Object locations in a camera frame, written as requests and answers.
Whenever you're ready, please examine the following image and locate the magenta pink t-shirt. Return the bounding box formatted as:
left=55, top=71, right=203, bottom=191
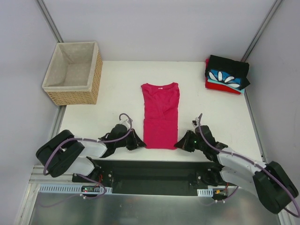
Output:
left=141, top=82, right=180, bottom=150

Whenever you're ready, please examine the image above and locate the red t-shirt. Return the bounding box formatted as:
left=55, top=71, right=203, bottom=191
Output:
left=205, top=79, right=241, bottom=95

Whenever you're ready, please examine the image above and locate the light teal t-shirt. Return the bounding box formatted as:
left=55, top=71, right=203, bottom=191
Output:
left=208, top=79, right=244, bottom=93

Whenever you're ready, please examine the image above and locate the black printed t-shirt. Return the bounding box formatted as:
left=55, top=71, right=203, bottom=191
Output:
left=205, top=55, right=250, bottom=90

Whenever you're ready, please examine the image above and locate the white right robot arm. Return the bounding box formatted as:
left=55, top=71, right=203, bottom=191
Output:
left=174, top=125, right=299, bottom=214

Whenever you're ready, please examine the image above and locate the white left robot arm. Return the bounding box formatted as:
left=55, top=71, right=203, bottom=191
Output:
left=36, top=124, right=147, bottom=182

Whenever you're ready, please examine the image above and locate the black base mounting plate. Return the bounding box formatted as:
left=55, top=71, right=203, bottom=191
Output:
left=70, top=157, right=239, bottom=196

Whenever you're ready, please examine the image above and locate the woven wicker basket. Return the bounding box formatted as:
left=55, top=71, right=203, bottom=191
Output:
left=42, top=42, right=103, bottom=106

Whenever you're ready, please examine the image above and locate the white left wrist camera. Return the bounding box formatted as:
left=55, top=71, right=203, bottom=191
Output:
left=120, top=119, right=130, bottom=129

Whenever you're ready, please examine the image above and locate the right white cable duct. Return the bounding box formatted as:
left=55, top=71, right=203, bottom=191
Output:
left=197, top=188, right=214, bottom=197

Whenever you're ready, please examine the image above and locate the white cable duct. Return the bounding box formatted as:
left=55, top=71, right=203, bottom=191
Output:
left=197, top=188, right=214, bottom=197
left=39, top=184, right=113, bottom=195

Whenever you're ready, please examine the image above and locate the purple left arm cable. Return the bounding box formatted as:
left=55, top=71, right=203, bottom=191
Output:
left=37, top=113, right=134, bottom=208

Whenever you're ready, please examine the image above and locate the aluminium frame rail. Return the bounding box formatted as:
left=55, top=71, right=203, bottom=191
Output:
left=30, top=165, right=73, bottom=183

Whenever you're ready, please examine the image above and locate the left white cable duct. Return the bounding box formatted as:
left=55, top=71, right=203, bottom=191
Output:
left=39, top=184, right=113, bottom=195

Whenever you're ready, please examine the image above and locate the left aluminium corner post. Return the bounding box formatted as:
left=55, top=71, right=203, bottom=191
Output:
left=35, top=0, right=64, bottom=43

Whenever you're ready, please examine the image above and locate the aluminium corner post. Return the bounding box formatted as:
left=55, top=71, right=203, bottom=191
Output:
left=35, top=0, right=64, bottom=43
left=240, top=0, right=284, bottom=62

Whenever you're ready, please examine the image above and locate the right aluminium corner post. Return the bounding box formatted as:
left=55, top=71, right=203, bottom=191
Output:
left=240, top=0, right=284, bottom=62

